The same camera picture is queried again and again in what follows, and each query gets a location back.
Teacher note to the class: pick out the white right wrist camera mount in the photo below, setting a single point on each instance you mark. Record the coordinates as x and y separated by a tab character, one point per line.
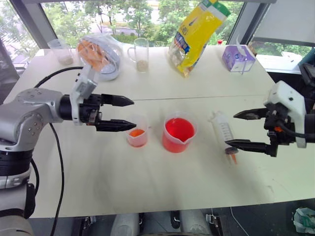
289	103

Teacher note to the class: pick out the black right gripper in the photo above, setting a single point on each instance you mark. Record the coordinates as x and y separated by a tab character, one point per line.
279	127

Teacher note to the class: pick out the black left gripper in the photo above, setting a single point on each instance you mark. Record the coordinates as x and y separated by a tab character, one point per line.
89	111

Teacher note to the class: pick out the clear glass mug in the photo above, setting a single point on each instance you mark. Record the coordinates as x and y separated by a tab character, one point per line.
140	55

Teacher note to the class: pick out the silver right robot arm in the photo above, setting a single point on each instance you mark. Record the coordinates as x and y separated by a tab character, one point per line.
310	115

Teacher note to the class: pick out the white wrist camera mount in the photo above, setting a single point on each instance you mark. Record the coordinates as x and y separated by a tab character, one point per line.
289	103
82	86

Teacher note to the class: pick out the white round container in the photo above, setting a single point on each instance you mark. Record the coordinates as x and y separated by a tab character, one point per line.
112	61

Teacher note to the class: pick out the yellow snack bag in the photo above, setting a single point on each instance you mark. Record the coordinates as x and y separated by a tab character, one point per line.
197	37

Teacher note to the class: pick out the beaker with red liquid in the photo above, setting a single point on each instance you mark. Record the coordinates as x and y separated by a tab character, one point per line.
179	132

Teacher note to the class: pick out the small beaker with orange liquid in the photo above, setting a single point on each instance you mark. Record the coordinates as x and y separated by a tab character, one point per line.
136	134

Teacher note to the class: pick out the clear plastic syringe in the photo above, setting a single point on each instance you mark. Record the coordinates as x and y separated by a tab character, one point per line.
225	129

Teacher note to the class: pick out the clear plastic cup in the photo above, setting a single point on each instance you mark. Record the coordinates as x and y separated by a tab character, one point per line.
61	51

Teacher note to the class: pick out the green plastic bag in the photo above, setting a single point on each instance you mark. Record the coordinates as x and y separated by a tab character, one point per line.
304	220

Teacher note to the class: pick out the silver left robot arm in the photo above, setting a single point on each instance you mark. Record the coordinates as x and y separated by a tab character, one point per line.
27	110

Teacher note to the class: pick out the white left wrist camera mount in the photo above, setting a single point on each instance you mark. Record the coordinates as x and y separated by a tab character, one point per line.
82	86

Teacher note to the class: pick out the clear bag with orange contents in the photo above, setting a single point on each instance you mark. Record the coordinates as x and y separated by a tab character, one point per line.
92	52

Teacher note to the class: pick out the purple tissue box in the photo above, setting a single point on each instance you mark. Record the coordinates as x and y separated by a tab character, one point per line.
237	57

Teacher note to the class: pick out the grey rounded robot leg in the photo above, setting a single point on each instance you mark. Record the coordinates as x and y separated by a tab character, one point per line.
194	222
126	225

